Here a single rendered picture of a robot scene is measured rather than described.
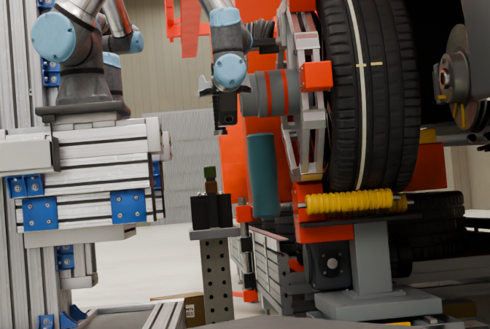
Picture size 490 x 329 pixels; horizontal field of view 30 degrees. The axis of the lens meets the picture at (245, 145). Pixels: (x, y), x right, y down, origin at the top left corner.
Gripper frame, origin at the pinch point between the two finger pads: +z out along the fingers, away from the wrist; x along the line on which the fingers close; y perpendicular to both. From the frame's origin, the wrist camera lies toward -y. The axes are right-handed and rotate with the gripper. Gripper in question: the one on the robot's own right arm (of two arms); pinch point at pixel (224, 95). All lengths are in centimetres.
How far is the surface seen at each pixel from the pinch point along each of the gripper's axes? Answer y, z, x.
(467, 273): -62, 70, -85
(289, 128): -7, 44, -23
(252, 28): 18.8, 3.4, -9.7
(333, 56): 6.9, -10.7, -29.3
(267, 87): 2.9, 14.2, -13.7
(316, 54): 8.6, -5.8, -25.5
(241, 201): -30, 183, -14
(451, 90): -2, 12, -67
